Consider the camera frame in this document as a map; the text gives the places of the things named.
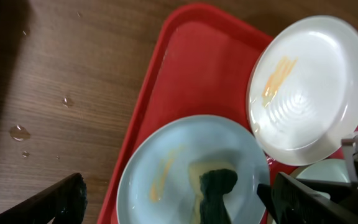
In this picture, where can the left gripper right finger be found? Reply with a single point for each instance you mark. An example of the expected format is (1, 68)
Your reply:
(291, 200)

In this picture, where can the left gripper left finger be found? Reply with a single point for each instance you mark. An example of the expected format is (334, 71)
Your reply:
(63, 202)

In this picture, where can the green and yellow sponge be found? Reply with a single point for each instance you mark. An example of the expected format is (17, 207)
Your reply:
(211, 181)

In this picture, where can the light blue plate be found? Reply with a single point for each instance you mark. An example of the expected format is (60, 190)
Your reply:
(333, 170)
(155, 185)

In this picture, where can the red plastic tray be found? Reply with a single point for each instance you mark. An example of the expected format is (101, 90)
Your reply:
(201, 65)

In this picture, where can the white round plate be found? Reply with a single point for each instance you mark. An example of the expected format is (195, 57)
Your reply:
(302, 96)

